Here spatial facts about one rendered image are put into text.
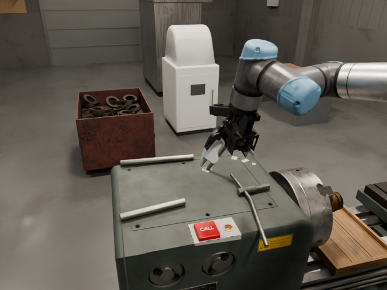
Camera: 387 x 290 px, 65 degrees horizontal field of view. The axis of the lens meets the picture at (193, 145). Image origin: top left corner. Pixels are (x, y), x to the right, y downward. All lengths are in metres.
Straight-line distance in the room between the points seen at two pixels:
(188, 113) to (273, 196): 3.26
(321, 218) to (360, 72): 0.63
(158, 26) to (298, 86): 5.18
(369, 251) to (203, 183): 0.80
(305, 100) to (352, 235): 1.04
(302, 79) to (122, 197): 0.66
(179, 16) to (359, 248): 4.97
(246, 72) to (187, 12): 5.19
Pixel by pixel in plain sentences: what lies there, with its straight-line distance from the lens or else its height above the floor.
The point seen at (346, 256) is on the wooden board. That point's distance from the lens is 1.48.
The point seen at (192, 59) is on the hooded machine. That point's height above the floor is 1.05.
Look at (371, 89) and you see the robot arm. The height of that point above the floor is 1.69.
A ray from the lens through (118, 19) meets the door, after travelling 9.10.
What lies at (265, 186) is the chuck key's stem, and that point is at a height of 1.27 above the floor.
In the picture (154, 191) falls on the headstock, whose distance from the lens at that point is 1.04.
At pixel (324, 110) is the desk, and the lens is 5.19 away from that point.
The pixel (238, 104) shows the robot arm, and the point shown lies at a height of 1.62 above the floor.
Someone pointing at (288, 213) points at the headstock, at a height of 1.25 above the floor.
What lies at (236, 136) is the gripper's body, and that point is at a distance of 0.77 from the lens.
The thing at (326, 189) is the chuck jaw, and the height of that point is 1.20.
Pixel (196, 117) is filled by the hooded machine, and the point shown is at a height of 0.28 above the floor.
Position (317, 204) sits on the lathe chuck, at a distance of 1.18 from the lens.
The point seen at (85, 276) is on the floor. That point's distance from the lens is 2.52.
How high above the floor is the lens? 1.85
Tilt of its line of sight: 27 degrees down
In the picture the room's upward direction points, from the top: 1 degrees clockwise
